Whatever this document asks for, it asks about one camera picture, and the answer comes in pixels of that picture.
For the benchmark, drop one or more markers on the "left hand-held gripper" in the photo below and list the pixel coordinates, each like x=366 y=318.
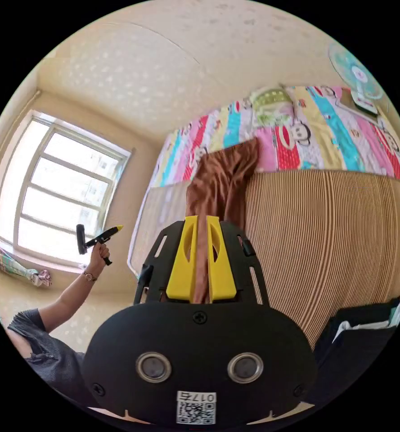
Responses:
x=100 y=238

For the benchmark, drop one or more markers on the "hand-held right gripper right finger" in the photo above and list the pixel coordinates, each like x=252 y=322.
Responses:
x=222 y=273

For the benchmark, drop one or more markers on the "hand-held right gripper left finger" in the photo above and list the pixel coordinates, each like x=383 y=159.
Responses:
x=182 y=270

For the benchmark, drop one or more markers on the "brown pants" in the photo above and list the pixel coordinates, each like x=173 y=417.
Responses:
x=220 y=182

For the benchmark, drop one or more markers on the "person's left forearm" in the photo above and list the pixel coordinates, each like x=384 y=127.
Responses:
x=68 y=298

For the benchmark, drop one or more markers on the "person's left hand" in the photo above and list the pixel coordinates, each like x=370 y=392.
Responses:
x=99 y=258

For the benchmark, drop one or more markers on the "window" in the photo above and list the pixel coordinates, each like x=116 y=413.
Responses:
x=61 y=189

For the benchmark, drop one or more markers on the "bed with woven mat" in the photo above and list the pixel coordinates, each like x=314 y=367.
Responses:
x=321 y=236

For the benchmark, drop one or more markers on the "patterned curtain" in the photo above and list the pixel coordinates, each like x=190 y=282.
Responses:
x=10 y=265

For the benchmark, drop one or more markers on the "green printed pillow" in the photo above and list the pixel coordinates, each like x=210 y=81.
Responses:
x=270 y=106

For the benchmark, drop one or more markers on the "light blue fan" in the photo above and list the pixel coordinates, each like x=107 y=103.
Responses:
x=356 y=76

